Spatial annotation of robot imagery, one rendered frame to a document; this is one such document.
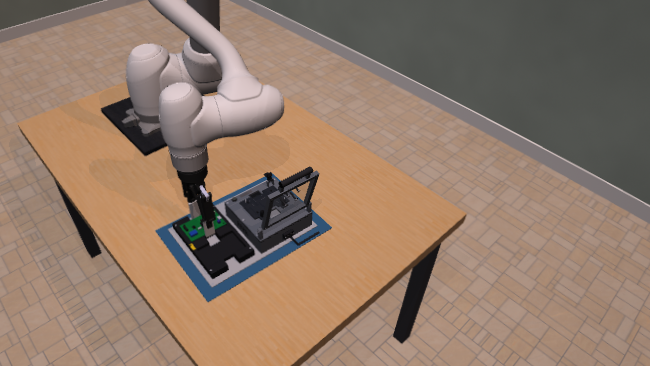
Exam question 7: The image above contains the green circuit board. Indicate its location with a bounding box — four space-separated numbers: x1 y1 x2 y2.
180 210 226 242

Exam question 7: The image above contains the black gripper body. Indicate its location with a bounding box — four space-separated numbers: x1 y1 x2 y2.
177 165 208 195

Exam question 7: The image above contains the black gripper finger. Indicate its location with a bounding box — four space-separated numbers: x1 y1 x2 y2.
189 185 216 237
181 181 201 219

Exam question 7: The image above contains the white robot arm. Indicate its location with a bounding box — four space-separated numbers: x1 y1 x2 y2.
122 0 284 173

